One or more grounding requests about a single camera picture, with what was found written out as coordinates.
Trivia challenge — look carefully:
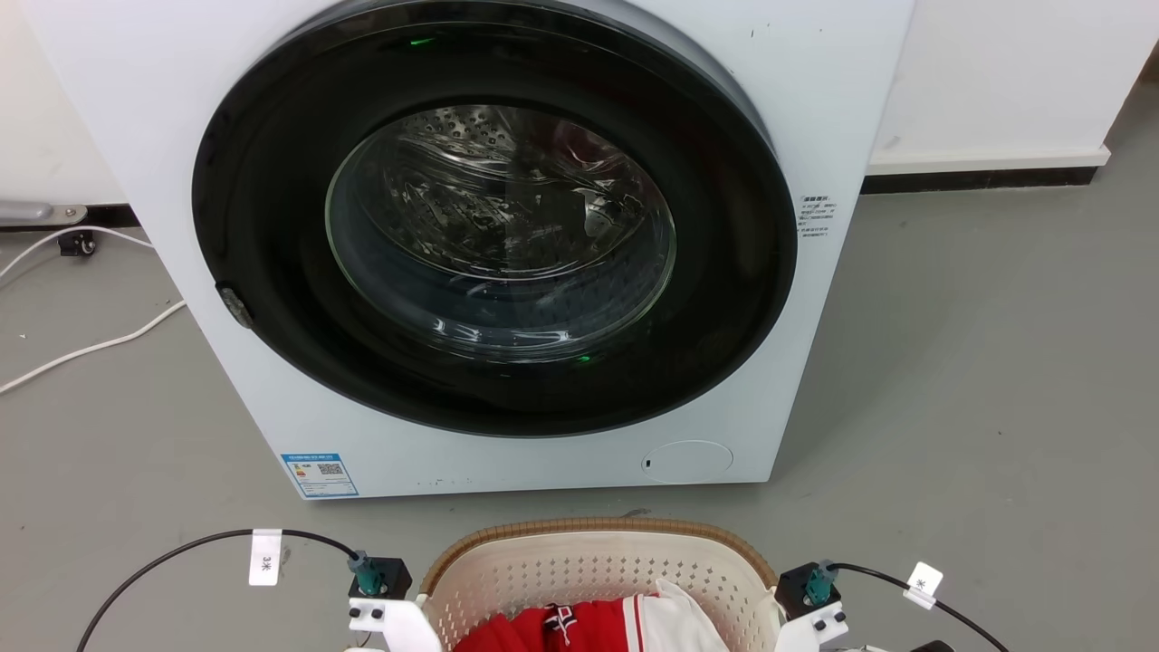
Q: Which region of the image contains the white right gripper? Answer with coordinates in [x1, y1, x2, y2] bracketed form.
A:
[775, 608, 850, 652]

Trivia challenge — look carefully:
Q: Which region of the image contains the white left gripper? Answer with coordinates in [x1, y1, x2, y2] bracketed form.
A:
[348, 597, 443, 652]

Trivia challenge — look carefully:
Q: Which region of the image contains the cream perforated laundry basket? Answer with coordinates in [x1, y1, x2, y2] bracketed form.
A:
[417, 517, 783, 652]

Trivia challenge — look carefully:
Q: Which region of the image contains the white garment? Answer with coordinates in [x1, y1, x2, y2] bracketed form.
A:
[621, 579, 731, 652]

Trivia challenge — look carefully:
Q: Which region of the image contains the blue energy label sticker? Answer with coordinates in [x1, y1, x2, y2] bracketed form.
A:
[280, 452, 359, 500]

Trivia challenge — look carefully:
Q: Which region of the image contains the red garment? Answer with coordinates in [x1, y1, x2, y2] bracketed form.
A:
[453, 596, 646, 652]

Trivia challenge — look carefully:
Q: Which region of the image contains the round white filter cover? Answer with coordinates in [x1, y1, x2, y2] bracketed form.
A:
[641, 440, 734, 484]

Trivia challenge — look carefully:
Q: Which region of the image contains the black round glass washer door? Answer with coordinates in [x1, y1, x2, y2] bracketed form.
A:
[191, 0, 799, 438]

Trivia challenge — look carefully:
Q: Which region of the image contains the white text sticker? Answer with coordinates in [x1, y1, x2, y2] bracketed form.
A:
[798, 193, 838, 238]

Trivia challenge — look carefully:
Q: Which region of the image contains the white front-load washing machine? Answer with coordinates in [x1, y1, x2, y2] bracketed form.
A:
[20, 0, 917, 501]

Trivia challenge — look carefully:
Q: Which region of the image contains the grey metal base leg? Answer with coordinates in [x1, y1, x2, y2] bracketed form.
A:
[0, 201, 89, 228]

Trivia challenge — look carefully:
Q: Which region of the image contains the teal cable connector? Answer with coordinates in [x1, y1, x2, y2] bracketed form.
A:
[348, 550, 386, 596]
[805, 560, 838, 607]

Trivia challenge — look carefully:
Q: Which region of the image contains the white cable tag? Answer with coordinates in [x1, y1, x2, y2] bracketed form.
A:
[248, 529, 283, 588]
[903, 561, 944, 610]

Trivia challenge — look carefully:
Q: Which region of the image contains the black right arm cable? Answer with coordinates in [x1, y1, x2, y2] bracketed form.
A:
[829, 562, 1011, 652]

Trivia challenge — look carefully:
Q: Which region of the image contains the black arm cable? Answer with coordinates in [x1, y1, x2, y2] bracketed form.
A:
[76, 529, 361, 652]
[829, 562, 1011, 652]

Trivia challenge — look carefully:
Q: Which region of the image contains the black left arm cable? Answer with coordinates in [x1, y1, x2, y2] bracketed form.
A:
[76, 529, 361, 652]

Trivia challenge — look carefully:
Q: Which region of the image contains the grey door handle latch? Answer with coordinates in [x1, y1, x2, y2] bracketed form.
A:
[216, 283, 255, 330]

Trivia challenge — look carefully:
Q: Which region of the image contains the white floor power cable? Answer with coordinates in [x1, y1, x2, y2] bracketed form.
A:
[0, 299, 187, 396]

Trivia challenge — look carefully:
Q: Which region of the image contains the thin white floor cable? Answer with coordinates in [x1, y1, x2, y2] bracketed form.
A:
[0, 225, 155, 280]

